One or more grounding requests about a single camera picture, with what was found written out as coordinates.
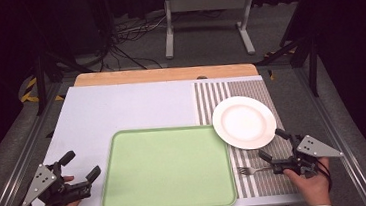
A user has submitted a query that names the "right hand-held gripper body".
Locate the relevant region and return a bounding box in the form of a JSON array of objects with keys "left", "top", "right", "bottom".
[{"left": 268, "top": 129, "right": 347, "bottom": 180}]

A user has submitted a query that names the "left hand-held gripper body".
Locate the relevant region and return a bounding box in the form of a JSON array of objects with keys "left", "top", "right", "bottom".
[{"left": 18, "top": 158, "right": 95, "bottom": 206}]

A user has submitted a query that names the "silver metal fork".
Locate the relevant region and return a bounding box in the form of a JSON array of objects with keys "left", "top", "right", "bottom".
[{"left": 236, "top": 163, "right": 276, "bottom": 178}]

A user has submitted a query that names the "person's right hand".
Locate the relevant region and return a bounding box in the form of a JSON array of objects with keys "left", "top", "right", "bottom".
[{"left": 281, "top": 155, "right": 335, "bottom": 206}]

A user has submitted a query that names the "grey striped placemat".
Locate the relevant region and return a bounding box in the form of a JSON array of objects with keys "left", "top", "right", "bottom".
[{"left": 191, "top": 72, "right": 302, "bottom": 204}]

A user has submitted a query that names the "white round plate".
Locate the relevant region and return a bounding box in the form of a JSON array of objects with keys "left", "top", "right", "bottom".
[{"left": 210, "top": 92, "right": 279, "bottom": 153}]

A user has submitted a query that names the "black metal tripod stand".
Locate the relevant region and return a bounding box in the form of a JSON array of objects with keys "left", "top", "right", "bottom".
[
  {"left": 249, "top": 0, "right": 326, "bottom": 103},
  {"left": 30, "top": 45, "right": 99, "bottom": 118}
]

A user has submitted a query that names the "yellow black hazard tape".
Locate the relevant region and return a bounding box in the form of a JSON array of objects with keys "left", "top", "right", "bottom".
[{"left": 17, "top": 74, "right": 66, "bottom": 105}]

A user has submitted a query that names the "light green plastic tray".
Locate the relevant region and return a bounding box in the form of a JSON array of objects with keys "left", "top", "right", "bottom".
[{"left": 94, "top": 120, "right": 239, "bottom": 206}]

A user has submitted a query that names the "white board table cover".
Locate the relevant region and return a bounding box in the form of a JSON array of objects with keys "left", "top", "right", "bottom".
[{"left": 10, "top": 66, "right": 306, "bottom": 206}]

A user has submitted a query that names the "white metal stand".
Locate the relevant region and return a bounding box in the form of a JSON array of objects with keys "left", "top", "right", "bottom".
[{"left": 160, "top": 0, "right": 262, "bottom": 63}]

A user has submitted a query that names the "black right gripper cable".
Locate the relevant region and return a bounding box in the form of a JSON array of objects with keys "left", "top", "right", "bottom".
[{"left": 316, "top": 158, "right": 334, "bottom": 193}]

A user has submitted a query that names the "aluminium floor rail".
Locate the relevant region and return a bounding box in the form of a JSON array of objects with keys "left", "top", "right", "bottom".
[
  {"left": 292, "top": 61, "right": 366, "bottom": 206},
  {"left": 0, "top": 82, "right": 78, "bottom": 206}
]

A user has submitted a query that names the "bundle of black floor cables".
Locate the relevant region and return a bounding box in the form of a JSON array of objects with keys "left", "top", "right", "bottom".
[{"left": 72, "top": 8, "right": 173, "bottom": 77}]

